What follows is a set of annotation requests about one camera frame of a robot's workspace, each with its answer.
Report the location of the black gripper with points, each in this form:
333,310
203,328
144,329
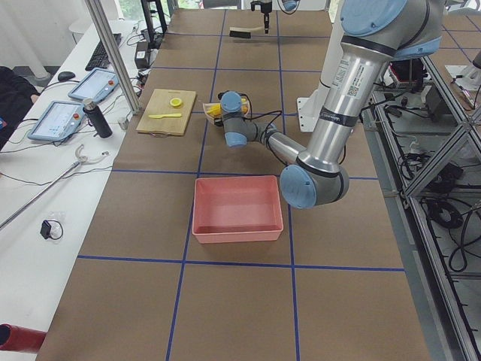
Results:
219,116
266,15

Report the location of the beige plastic dustpan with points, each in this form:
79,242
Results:
245,108

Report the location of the yellow corn cob toy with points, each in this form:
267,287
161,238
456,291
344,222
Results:
214,110

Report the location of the beige hand brush black bristles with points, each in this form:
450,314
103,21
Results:
239,32

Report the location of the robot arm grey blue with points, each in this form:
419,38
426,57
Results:
375,33
286,6

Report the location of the pink plastic bin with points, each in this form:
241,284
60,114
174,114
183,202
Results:
237,209

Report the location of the yellow lemon slice toy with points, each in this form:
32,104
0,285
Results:
176,102

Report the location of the yellow plastic knife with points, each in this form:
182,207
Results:
162,116

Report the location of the bamboo cutting board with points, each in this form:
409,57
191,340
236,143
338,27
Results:
159,104

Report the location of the black power adapter box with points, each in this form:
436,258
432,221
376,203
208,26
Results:
144,55

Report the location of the black water bottle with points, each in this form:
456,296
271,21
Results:
96,118

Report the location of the far blue teach pendant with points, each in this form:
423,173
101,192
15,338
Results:
97,85

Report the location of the blue teach pendant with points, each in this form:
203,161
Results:
59,121
97,85

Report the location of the black keyboard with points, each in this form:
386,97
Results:
98,59

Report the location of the near blue teach pendant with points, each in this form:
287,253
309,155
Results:
59,121

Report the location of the black computer mouse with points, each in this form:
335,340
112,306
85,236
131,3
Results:
65,76

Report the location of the red cylinder roll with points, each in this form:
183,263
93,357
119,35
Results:
21,339

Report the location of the aluminium frame post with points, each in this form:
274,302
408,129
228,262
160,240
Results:
105,34

